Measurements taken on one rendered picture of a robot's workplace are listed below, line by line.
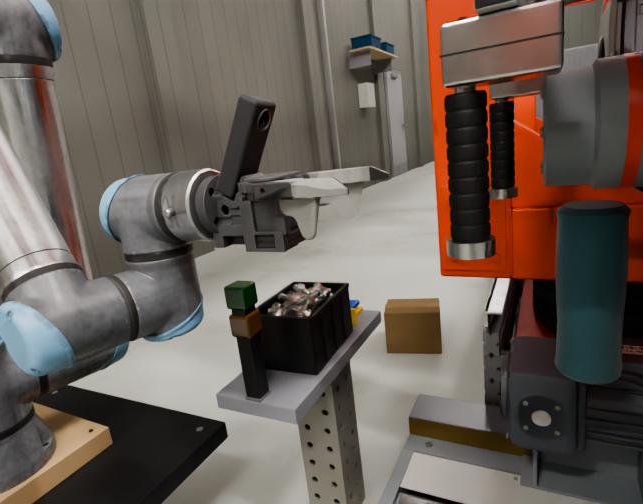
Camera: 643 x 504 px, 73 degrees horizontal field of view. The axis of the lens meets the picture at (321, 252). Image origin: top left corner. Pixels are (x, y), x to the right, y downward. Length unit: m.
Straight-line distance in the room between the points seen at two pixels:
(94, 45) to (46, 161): 2.95
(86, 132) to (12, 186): 2.97
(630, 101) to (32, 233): 0.66
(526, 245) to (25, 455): 1.07
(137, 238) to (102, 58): 3.31
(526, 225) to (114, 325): 0.82
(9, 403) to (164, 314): 0.45
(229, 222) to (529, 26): 0.36
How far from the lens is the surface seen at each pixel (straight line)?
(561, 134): 0.53
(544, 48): 0.40
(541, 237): 1.05
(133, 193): 0.60
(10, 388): 0.98
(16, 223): 0.63
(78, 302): 0.57
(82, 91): 3.69
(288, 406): 0.78
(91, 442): 1.08
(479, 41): 0.40
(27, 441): 1.03
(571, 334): 0.75
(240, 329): 0.75
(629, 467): 1.24
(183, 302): 0.62
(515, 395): 0.96
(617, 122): 0.53
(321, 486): 1.15
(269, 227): 0.48
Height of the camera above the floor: 0.87
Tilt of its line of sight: 14 degrees down
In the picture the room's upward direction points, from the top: 7 degrees counter-clockwise
